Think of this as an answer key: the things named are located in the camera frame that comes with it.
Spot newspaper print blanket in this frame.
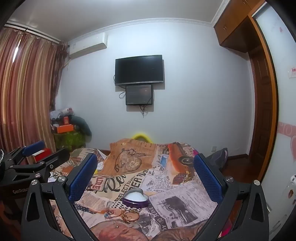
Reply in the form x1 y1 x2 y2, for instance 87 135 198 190
50 138 229 241

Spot white curtain rail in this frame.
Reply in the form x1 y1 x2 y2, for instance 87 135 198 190
5 20 68 44

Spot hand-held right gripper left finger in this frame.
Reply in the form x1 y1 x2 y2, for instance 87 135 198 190
21 153 99 241

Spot wooden door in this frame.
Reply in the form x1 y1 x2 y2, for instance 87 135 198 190
248 19 279 183

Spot dark backpack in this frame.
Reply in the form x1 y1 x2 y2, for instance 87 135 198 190
208 148 228 172

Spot dark green plush cloth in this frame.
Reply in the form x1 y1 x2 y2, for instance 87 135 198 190
70 115 92 136

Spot white plastic bag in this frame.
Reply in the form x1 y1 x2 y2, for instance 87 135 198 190
50 107 75 121

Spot yellow plastic hoop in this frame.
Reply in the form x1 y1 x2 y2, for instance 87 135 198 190
131 132 152 142

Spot tangle of gold jewelry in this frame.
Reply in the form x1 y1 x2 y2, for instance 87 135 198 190
120 208 140 224

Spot small black wall monitor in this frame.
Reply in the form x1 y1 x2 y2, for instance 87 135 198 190
125 85 154 106

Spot white air conditioner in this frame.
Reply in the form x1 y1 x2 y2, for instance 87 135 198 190
68 32 108 59

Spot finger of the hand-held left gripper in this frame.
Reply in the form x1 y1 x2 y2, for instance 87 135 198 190
4 140 46 170
10 148 71 185

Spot black wall television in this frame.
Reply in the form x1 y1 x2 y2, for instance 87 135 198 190
115 55 164 86

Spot red string bracelet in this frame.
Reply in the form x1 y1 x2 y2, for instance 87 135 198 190
105 209 121 219

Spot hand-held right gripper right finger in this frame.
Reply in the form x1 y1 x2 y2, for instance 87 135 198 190
194 153 270 241

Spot flat orange box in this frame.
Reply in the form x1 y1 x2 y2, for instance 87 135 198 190
57 125 75 134

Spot purple heart-shaped tin box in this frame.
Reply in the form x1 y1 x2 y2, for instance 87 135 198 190
122 188 150 208

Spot red box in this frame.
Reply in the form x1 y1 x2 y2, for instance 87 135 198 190
34 148 52 163

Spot wooden overhead cabinet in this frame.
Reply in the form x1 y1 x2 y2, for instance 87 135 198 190
214 0 266 54

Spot striped brown curtain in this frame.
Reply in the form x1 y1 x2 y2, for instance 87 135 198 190
0 23 69 160

